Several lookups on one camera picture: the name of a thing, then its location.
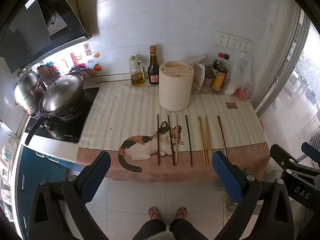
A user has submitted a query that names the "light chopstick with patterned band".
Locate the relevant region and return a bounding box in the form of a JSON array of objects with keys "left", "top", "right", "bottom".
[{"left": 198, "top": 116, "right": 206, "bottom": 165}]

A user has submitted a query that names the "brown chopstick with pale tip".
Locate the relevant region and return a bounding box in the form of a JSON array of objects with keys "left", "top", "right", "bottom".
[{"left": 217, "top": 116, "right": 228, "bottom": 158}]

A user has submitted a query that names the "black glass stove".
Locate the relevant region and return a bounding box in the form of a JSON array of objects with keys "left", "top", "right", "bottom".
[{"left": 24, "top": 87, "right": 100, "bottom": 144}]

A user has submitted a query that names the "stainless steel steamer pot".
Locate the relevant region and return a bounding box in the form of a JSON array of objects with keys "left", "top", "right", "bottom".
[{"left": 14, "top": 70, "right": 47, "bottom": 117}]

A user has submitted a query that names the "red cap dark bottle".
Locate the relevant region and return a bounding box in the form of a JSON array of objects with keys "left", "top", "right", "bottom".
[{"left": 212, "top": 52, "right": 224, "bottom": 80}]

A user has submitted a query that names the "black range hood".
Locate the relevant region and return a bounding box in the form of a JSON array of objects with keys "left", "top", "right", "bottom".
[{"left": 0, "top": 0, "right": 92, "bottom": 74}]

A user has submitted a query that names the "orange label bottle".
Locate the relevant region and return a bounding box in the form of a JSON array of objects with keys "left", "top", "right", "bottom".
[{"left": 210, "top": 64, "right": 228, "bottom": 92}]

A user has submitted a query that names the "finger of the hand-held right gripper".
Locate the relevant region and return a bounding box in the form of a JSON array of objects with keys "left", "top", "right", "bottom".
[
  {"left": 301, "top": 142, "right": 320, "bottom": 158},
  {"left": 269, "top": 144, "right": 320, "bottom": 202}
]

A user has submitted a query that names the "clear plastic bag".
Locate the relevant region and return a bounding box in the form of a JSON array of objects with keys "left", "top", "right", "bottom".
[{"left": 225, "top": 52, "right": 253, "bottom": 99}]

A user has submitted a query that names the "window with metal frame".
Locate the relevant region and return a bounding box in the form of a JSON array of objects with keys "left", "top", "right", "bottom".
[{"left": 255, "top": 12, "right": 320, "bottom": 150}]

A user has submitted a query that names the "person's left leg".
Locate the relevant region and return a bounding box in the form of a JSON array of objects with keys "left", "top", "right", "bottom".
[{"left": 132, "top": 206, "right": 167, "bottom": 240}]

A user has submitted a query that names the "dark brown chopstick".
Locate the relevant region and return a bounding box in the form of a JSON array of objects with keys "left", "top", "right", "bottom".
[
  {"left": 167, "top": 114, "right": 176, "bottom": 166},
  {"left": 185, "top": 114, "right": 193, "bottom": 167},
  {"left": 157, "top": 114, "right": 161, "bottom": 166}
]

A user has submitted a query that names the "cream round utensil holder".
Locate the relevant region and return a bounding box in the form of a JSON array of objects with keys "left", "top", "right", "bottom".
[{"left": 159, "top": 60, "right": 194, "bottom": 112}]

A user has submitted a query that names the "white printed packet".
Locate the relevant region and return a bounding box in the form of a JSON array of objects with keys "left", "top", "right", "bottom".
[{"left": 192, "top": 61, "right": 206, "bottom": 93}]

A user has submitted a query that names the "dark sauce bottle red label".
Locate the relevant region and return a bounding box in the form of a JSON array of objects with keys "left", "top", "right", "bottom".
[{"left": 147, "top": 45, "right": 160, "bottom": 85}]

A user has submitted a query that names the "blue kitchen cabinet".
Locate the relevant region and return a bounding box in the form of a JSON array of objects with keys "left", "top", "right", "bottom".
[{"left": 0, "top": 144, "right": 83, "bottom": 230}]

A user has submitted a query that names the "person's right leg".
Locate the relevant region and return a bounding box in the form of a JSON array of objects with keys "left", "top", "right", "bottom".
[{"left": 169, "top": 206, "right": 208, "bottom": 240}]

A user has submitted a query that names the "person's leg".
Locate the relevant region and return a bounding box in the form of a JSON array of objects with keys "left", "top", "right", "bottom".
[
  {"left": 169, "top": 206, "right": 208, "bottom": 240},
  {"left": 132, "top": 206, "right": 167, "bottom": 240}
]

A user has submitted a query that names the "cat print striped table cloth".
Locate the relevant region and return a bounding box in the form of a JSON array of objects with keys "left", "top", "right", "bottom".
[{"left": 76, "top": 82, "right": 272, "bottom": 183}]

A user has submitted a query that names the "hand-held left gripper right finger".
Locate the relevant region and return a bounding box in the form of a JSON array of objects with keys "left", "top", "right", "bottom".
[{"left": 212, "top": 151, "right": 295, "bottom": 240}]

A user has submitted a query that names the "steel wok with lid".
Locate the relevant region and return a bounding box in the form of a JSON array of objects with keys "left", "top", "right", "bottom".
[{"left": 25, "top": 71, "right": 85, "bottom": 145}]

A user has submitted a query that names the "glass oil dispenser bottle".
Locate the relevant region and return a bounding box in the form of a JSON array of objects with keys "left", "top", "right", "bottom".
[{"left": 129, "top": 55, "right": 146, "bottom": 87}]

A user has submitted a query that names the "pink wall sticker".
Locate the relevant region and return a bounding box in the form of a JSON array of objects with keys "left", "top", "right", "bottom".
[{"left": 70, "top": 52, "right": 83, "bottom": 67}]

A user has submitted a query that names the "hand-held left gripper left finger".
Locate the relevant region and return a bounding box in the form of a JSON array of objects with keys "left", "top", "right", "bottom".
[{"left": 29, "top": 151, "right": 112, "bottom": 240}]

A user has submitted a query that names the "red packet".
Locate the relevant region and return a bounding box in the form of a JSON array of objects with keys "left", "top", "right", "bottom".
[{"left": 236, "top": 87, "right": 250, "bottom": 100}]

